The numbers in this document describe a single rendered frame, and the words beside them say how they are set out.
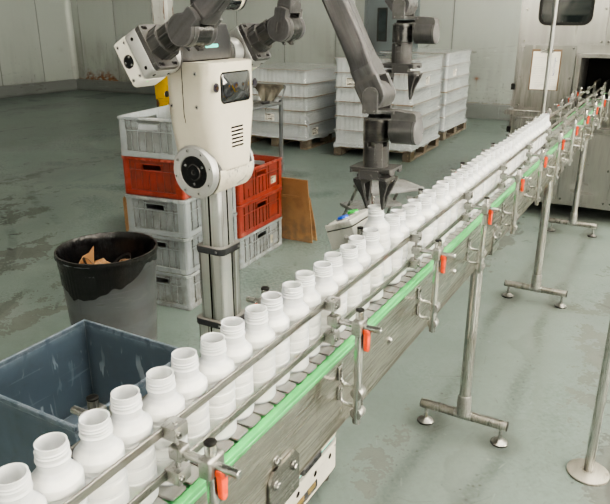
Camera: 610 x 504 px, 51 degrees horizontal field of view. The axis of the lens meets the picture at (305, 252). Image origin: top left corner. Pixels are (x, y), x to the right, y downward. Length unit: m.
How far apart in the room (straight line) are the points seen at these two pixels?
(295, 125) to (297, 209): 3.78
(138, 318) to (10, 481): 2.24
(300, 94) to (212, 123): 6.60
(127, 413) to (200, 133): 1.16
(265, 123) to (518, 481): 6.84
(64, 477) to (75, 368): 0.82
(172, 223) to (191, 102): 1.89
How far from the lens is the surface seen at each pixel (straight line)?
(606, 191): 5.84
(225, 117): 1.88
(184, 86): 1.88
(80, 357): 1.62
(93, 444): 0.83
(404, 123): 1.40
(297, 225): 4.90
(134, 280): 2.91
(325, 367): 1.23
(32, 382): 1.54
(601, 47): 5.73
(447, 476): 2.61
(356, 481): 2.54
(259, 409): 1.10
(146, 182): 3.75
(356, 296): 1.36
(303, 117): 8.45
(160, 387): 0.89
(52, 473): 0.81
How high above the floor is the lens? 1.61
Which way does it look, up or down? 20 degrees down
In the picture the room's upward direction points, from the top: straight up
